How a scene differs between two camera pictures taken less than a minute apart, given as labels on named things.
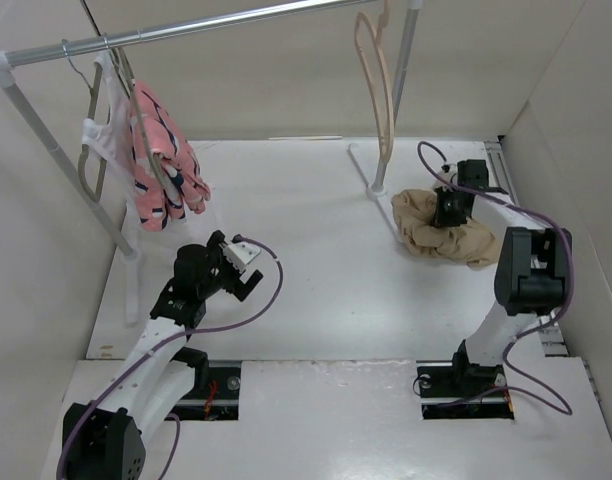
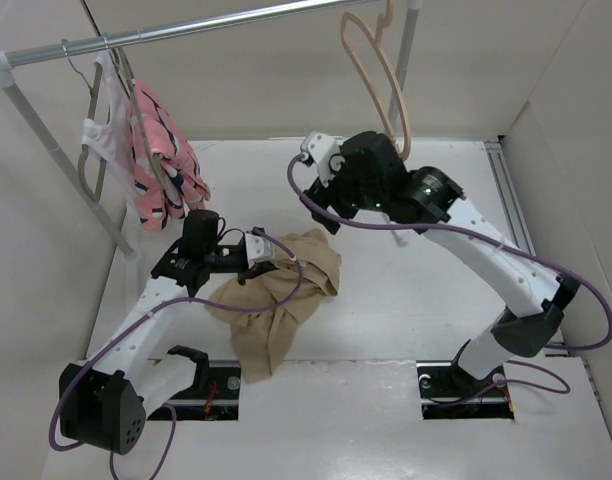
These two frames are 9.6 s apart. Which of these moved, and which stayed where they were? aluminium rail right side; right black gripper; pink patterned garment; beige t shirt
Moved: beige t shirt; right black gripper
Stayed: aluminium rail right side; pink patterned garment
